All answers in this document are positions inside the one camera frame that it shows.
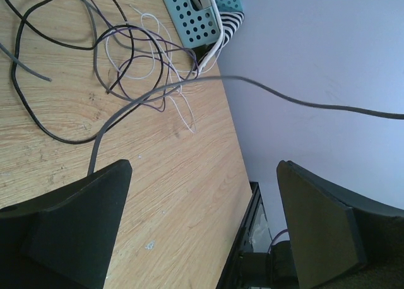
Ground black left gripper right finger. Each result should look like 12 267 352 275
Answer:
276 161 403 288

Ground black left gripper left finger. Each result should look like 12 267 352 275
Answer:
1 160 132 288

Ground grey wire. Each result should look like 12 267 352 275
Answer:
0 0 404 176

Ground black white striped cloth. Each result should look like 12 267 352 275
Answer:
198 0 244 73

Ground light blue perforated basket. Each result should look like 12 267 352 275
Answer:
163 0 244 49

